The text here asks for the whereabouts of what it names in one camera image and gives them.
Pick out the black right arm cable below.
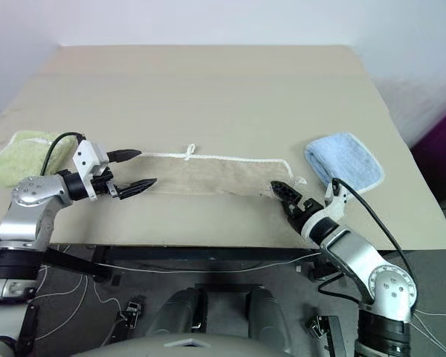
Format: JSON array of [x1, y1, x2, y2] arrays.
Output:
[[332, 178, 418, 286]]

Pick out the dark grey rounded leg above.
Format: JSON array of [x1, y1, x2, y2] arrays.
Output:
[[247, 286, 295, 354], [147, 286, 201, 341]]

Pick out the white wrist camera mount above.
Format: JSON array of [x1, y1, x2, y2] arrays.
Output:
[[300, 181, 352, 239], [72, 138, 110, 202]]

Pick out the thin white string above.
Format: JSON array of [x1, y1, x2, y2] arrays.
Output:
[[29, 251, 323, 345]]

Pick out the beige towel with white trim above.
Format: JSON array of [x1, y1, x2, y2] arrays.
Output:
[[135, 143, 308, 199]]

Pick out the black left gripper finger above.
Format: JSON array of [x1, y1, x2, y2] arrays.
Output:
[[116, 178, 158, 201], [108, 149, 143, 164]]

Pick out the folded green towel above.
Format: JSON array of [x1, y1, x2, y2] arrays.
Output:
[[0, 129, 85, 189]]

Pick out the purple object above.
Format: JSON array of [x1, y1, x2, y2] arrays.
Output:
[[410, 110, 446, 210]]

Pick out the black table frame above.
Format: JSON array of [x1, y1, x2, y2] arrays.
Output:
[[40, 243, 334, 287]]

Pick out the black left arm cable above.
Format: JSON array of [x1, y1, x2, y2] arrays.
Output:
[[40, 132, 85, 176]]

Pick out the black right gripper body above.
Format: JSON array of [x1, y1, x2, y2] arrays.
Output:
[[282, 198, 323, 232]]

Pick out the metal latch with black strap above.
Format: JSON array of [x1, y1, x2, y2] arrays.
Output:
[[103, 295, 146, 345], [305, 314, 347, 357]]

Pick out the folded blue towel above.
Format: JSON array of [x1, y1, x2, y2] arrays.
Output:
[[304, 131, 386, 195]]

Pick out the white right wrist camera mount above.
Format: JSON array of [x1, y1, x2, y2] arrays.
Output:
[[300, 181, 352, 239]]

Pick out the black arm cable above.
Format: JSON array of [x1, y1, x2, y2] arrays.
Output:
[[40, 132, 85, 176], [332, 178, 418, 286]]

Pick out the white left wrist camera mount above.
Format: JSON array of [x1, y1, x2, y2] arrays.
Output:
[[72, 138, 110, 202]]

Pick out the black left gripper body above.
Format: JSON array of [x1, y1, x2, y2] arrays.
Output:
[[91, 163, 120, 201]]

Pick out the grey robot torso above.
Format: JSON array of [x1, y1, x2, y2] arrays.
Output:
[[69, 332, 294, 357]]

